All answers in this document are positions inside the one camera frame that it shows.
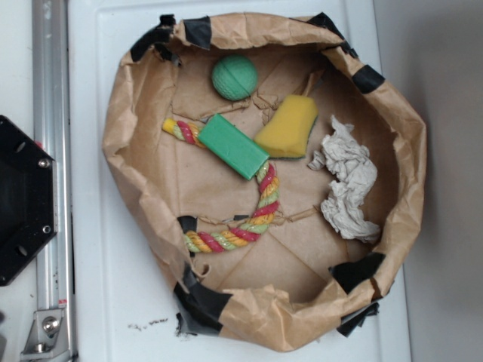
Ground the green rectangular block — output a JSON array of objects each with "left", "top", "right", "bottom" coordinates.
[{"left": 198, "top": 114, "right": 269, "bottom": 180}]

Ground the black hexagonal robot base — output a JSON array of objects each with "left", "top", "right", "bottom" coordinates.
[{"left": 1, "top": 116, "right": 57, "bottom": 287}]

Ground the brown paper bag bin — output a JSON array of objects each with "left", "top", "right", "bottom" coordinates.
[{"left": 103, "top": 13, "right": 426, "bottom": 352}]

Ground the yellow sponge with green pad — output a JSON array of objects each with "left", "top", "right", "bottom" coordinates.
[{"left": 254, "top": 95, "right": 318, "bottom": 159}]

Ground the crumpled white paper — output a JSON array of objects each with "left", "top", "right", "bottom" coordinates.
[{"left": 308, "top": 116, "right": 381, "bottom": 244}]

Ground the green dimpled ball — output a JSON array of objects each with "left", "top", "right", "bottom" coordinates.
[{"left": 211, "top": 54, "right": 258, "bottom": 101}]

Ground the multicolour twisted rope toy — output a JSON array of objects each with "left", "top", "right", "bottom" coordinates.
[{"left": 162, "top": 118, "right": 280, "bottom": 253}]

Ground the aluminium extrusion rail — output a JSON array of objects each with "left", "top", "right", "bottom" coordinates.
[{"left": 31, "top": 0, "right": 78, "bottom": 359}]

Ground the metal corner bracket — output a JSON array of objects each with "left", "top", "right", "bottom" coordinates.
[{"left": 20, "top": 308, "right": 69, "bottom": 361}]

